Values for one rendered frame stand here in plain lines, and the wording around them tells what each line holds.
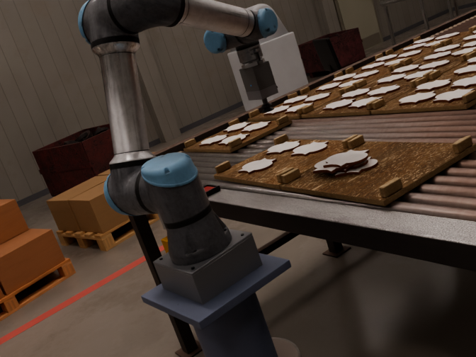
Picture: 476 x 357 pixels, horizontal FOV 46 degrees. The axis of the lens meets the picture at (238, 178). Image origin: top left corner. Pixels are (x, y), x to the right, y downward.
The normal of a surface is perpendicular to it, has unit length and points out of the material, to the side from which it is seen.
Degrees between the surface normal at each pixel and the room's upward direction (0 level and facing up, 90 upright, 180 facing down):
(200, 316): 0
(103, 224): 90
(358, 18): 90
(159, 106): 90
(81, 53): 90
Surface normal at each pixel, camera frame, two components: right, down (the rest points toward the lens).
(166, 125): 0.59, 0.04
